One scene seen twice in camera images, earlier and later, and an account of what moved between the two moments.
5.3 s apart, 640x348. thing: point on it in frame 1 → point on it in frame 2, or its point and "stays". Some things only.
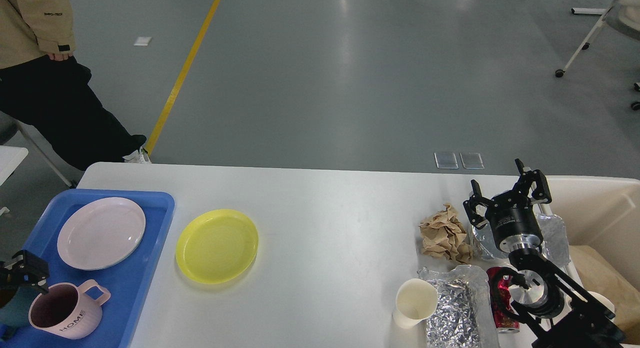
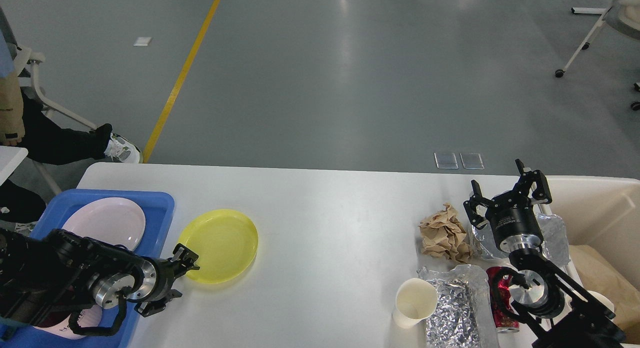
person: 44,86 → 22,123
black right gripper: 513,220 stays
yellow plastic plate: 216,245 stays
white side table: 11,157 stays
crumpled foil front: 463,317 stays
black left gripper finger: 27,268 → 147,308
